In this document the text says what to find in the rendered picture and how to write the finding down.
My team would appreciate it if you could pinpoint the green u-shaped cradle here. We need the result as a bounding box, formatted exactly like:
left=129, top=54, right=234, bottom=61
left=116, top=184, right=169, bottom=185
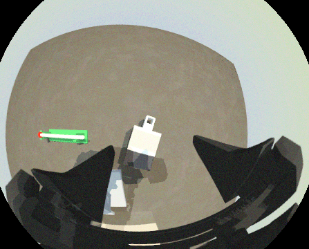
left=40, top=129, right=88, bottom=144

